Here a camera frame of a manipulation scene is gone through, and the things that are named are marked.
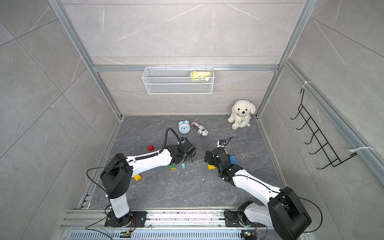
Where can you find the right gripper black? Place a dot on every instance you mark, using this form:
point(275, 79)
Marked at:
point(211, 161)

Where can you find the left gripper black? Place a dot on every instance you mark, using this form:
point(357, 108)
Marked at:
point(190, 159)

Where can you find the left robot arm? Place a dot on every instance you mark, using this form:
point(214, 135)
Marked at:
point(116, 176)

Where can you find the yellow lego brick near left arm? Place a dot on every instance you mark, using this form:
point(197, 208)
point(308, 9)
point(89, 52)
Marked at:
point(137, 177)

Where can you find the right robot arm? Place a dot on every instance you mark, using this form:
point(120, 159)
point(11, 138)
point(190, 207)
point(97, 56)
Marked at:
point(281, 209)

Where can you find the orange yellow lego brick right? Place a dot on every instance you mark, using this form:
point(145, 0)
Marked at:
point(211, 167)

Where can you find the blue long lego brick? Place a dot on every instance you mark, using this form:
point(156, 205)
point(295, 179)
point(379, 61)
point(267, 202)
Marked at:
point(233, 160)

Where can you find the red lego brick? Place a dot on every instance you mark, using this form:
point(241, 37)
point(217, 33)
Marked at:
point(150, 148)

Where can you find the blue alarm clock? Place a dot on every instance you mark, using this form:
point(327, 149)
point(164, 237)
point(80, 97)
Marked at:
point(184, 126)

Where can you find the white plush dog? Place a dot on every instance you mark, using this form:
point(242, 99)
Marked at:
point(241, 115)

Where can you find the yellow sponge in basket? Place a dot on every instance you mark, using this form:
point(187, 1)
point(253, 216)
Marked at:
point(200, 75)

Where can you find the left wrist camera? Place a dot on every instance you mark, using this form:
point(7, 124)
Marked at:
point(181, 140)

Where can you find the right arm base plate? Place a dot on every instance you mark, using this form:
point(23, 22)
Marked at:
point(232, 220)

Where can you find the white wire mesh basket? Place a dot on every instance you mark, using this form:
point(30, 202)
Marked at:
point(176, 80)

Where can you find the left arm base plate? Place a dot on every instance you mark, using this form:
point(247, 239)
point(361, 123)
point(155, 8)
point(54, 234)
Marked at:
point(132, 219)

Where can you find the black wire hook rack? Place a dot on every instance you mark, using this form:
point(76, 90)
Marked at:
point(318, 136)

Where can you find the aluminium mounting rail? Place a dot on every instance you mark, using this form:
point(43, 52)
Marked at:
point(156, 219)

